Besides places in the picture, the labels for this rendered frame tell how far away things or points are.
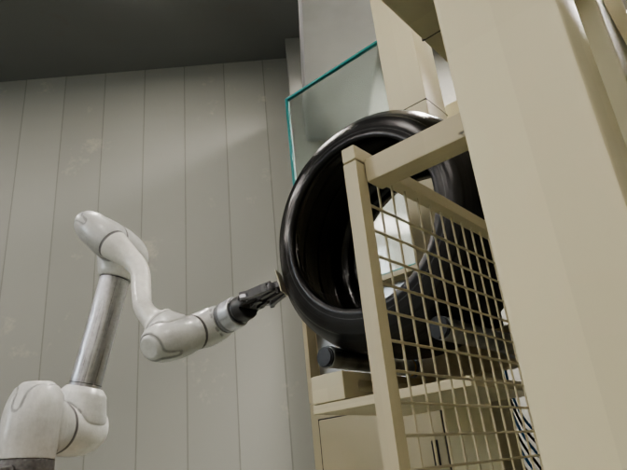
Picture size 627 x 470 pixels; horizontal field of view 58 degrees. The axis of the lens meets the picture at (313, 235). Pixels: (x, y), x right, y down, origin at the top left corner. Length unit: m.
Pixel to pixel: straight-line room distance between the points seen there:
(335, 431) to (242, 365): 2.84
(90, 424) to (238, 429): 2.83
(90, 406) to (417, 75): 1.44
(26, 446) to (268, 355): 3.18
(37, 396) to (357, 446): 0.97
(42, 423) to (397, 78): 1.44
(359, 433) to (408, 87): 1.10
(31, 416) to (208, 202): 3.73
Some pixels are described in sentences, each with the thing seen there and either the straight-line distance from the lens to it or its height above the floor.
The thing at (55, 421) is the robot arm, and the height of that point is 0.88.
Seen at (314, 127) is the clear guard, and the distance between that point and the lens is 2.41.
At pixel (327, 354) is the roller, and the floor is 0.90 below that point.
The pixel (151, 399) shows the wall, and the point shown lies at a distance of 4.90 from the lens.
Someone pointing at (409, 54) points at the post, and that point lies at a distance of 1.86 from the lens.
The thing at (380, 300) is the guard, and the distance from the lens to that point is 0.57.
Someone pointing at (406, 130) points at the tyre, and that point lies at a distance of 1.24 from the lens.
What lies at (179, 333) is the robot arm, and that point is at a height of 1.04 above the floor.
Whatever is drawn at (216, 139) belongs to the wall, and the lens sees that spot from 5.63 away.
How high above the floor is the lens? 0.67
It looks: 23 degrees up
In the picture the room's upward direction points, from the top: 6 degrees counter-clockwise
